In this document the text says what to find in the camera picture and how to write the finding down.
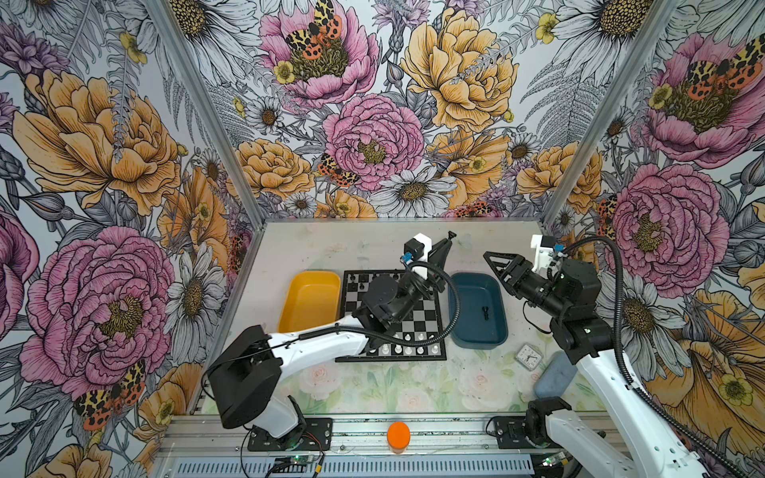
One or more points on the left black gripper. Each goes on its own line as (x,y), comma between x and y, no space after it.
(437,276)

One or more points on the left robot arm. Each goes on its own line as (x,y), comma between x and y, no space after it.
(243,379)

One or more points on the teal plastic tray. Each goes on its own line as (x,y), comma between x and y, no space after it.
(472,332)

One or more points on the grey blue oval object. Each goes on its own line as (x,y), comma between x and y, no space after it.
(556,378)

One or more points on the white vented cable duct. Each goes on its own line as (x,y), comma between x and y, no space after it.
(488,465)

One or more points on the orange round button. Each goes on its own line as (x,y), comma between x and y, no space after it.
(398,437)

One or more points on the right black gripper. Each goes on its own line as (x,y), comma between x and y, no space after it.
(517,266)

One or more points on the small white square clock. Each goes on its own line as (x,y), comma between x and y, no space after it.
(529,357)

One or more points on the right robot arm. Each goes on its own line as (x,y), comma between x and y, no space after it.
(567,289)

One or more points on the black white chessboard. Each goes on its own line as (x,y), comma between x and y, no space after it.
(424,322)

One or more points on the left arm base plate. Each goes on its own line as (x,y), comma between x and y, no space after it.
(316,435)

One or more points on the aluminium front rail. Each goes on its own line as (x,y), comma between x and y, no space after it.
(352,435)

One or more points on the yellow plastic tray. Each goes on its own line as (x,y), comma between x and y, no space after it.
(313,300)

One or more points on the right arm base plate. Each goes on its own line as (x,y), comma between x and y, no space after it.
(510,432)

